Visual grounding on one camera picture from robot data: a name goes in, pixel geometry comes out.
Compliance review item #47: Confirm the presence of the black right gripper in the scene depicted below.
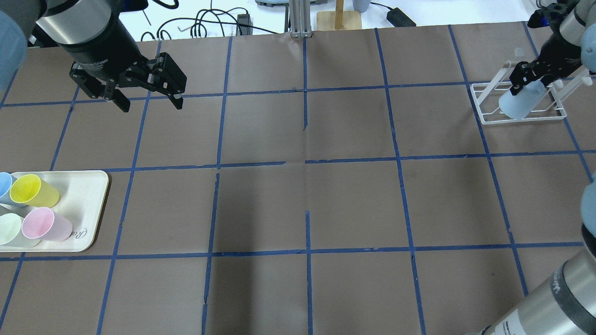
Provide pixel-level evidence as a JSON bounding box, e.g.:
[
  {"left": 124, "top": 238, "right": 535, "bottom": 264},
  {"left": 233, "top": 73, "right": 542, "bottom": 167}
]
[{"left": 509, "top": 33, "right": 582, "bottom": 97}]

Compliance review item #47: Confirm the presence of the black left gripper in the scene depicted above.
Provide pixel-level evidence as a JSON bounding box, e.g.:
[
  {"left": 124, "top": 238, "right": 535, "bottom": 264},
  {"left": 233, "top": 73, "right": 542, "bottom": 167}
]
[{"left": 58, "top": 19, "right": 187, "bottom": 113}]

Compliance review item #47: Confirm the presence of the light blue plastic cup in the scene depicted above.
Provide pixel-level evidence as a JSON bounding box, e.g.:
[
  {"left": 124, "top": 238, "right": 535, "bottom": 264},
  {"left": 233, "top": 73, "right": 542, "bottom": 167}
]
[{"left": 498, "top": 80, "right": 546, "bottom": 120}]

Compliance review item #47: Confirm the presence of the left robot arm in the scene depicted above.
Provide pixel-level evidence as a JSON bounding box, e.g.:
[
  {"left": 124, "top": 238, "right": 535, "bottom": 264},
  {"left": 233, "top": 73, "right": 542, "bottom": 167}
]
[{"left": 1, "top": 0, "right": 187, "bottom": 112}]

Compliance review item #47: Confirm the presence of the yellow plastic cup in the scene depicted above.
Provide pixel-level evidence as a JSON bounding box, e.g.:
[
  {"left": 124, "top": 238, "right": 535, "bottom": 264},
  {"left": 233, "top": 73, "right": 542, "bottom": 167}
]
[{"left": 9, "top": 174, "right": 60, "bottom": 208}]

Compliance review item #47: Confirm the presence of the blue plastic cup on tray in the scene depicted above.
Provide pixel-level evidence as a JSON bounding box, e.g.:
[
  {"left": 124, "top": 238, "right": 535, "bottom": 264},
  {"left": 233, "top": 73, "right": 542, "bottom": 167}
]
[{"left": 0, "top": 172, "right": 19, "bottom": 206}]

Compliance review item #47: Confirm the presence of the pink plastic cup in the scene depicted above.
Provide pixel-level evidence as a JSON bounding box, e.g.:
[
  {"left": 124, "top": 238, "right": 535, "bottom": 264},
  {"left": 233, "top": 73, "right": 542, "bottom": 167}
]
[{"left": 21, "top": 207, "right": 73, "bottom": 241}]

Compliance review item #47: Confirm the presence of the pale green plastic cup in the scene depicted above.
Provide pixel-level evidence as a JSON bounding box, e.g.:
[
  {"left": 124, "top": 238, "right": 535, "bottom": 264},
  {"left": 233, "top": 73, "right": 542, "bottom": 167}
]
[{"left": 0, "top": 213, "right": 41, "bottom": 248}]

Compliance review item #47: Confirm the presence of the cream serving tray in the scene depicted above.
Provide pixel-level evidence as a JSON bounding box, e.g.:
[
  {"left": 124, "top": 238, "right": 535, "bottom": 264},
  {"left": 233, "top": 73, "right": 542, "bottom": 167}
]
[{"left": 0, "top": 170, "right": 110, "bottom": 253}]

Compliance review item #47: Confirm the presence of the black power adapter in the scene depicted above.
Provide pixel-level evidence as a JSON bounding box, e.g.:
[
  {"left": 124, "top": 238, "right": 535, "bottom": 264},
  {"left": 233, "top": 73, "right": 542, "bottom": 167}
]
[{"left": 386, "top": 7, "right": 417, "bottom": 27}]

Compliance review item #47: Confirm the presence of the wooden mug tree stand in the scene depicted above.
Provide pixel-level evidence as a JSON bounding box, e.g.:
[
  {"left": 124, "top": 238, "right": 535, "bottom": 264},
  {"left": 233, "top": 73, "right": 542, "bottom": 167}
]
[{"left": 315, "top": 0, "right": 362, "bottom": 31}]

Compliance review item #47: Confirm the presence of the white wire cup rack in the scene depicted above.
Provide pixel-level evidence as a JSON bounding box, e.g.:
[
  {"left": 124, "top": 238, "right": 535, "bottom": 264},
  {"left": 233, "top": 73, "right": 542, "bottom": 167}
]
[{"left": 469, "top": 47, "right": 594, "bottom": 125}]

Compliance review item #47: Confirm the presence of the black cables bundle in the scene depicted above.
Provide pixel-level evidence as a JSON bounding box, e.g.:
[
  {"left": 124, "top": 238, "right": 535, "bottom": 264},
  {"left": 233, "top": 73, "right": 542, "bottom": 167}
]
[{"left": 140, "top": 0, "right": 254, "bottom": 42}]

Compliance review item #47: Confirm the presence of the aluminium frame post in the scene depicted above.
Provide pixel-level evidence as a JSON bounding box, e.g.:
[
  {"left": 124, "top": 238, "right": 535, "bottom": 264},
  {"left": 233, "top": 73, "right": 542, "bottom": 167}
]
[{"left": 288, "top": 0, "right": 312, "bottom": 38}]

